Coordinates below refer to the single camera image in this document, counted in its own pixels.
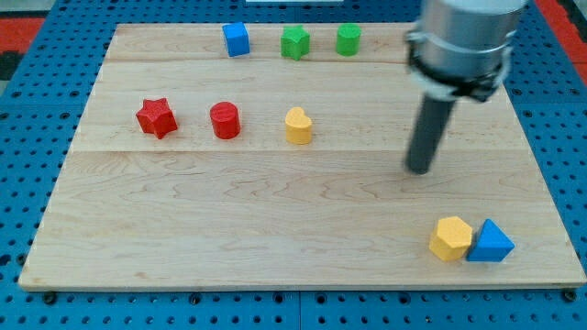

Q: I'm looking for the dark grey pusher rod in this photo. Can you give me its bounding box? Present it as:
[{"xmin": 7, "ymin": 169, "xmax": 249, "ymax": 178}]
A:
[{"xmin": 404, "ymin": 94, "xmax": 456, "ymax": 175}]

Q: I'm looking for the green cylinder block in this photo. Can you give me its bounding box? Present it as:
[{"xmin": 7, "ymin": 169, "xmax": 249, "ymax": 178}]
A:
[{"xmin": 336, "ymin": 23, "xmax": 361, "ymax": 57}]

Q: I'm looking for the blue cube block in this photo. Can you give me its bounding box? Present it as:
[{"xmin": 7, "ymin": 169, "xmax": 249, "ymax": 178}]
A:
[{"xmin": 222, "ymin": 22, "xmax": 250, "ymax": 57}]

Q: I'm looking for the yellow hexagon block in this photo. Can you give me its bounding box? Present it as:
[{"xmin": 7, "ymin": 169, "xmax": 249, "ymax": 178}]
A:
[{"xmin": 428, "ymin": 216, "xmax": 473, "ymax": 261}]

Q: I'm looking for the red cylinder block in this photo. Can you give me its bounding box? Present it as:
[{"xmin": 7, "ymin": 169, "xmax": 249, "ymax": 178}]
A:
[{"xmin": 209, "ymin": 102, "xmax": 240, "ymax": 139}]

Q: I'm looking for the green star block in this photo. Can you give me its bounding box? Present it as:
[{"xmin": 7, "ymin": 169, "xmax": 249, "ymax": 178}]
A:
[{"xmin": 281, "ymin": 25, "xmax": 310, "ymax": 61}]

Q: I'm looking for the yellow heart block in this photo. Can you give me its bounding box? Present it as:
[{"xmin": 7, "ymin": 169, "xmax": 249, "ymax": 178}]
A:
[{"xmin": 284, "ymin": 106, "xmax": 313, "ymax": 145}]

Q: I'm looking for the red star block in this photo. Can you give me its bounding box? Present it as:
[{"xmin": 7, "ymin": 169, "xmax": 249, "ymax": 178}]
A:
[{"xmin": 136, "ymin": 98, "xmax": 178, "ymax": 139}]

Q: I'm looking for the blue triangle block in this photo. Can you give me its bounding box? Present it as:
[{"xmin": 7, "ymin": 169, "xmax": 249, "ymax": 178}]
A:
[{"xmin": 466, "ymin": 218, "xmax": 515, "ymax": 262}]

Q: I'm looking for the wooden board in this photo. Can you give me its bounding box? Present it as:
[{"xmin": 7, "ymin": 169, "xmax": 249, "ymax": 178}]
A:
[{"xmin": 18, "ymin": 23, "xmax": 586, "ymax": 292}]

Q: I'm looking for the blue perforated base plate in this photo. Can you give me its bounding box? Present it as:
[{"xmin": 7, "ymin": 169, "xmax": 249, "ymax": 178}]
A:
[{"xmin": 1, "ymin": 0, "xmax": 586, "ymax": 329}]

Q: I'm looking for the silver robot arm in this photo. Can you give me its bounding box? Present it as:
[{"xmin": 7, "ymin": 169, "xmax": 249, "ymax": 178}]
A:
[{"xmin": 405, "ymin": 0, "xmax": 527, "ymax": 102}]

